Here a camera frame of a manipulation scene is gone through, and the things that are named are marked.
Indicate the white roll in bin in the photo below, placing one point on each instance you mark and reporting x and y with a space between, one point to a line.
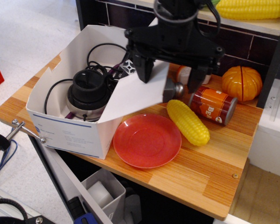
100 194

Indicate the yellow corn on shelf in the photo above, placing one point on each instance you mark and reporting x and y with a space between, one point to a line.
249 9

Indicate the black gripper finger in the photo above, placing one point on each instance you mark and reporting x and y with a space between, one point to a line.
196 78
143 66

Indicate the white aluminium frame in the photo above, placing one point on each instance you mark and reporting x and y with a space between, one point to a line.
7 210

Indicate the red plastic plate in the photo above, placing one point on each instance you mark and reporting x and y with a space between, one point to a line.
147 141

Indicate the toy cheese wedge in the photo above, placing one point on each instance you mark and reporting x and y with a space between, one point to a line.
183 74

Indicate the metal table clamp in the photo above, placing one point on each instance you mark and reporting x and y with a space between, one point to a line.
5 142

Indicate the blue black tool handle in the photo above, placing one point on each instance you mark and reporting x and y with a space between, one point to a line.
78 213

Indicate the yellow toy corn cob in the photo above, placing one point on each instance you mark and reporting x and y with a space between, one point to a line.
188 123

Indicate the toy beans can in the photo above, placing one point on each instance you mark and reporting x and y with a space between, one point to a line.
213 104

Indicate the orange toy pumpkin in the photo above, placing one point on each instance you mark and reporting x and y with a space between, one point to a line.
243 83

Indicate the white cardboard box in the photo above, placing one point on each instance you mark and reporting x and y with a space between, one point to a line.
47 102

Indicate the grey salt shaker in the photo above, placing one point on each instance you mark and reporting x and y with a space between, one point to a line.
172 90

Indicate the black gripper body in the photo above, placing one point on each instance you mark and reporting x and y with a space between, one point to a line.
177 37

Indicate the black round device in box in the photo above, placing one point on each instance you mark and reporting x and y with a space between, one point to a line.
88 95

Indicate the grey storage bin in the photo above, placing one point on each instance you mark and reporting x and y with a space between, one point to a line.
115 209

